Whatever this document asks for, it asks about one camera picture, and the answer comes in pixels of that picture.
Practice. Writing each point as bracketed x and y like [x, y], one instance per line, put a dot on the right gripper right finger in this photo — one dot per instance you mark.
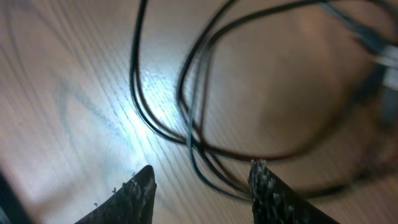
[274, 202]

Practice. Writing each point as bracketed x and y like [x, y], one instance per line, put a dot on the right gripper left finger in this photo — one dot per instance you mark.
[133, 203]

